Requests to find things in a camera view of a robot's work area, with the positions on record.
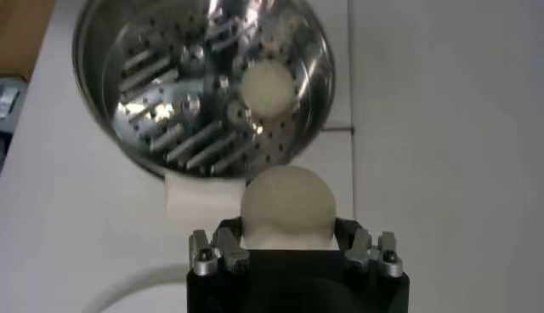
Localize white steamed baozi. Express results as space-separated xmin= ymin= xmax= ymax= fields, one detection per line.
xmin=240 ymin=59 xmax=298 ymax=120
xmin=240 ymin=164 xmax=339 ymax=251

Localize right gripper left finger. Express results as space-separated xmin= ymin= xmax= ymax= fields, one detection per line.
xmin=188 ymin=216 xmax=252 ymax=277

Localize stainless steel steamer basket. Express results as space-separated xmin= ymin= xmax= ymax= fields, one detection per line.
xmin=71 ymin=0 xmax=337 ymax=179

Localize white round plate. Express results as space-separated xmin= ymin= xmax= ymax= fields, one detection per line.
xmin=82 ymin=263 xmax=190 ymax=313

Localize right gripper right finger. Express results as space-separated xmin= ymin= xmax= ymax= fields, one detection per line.
xmin=334 ymin=217 xmax=404 ymax=278

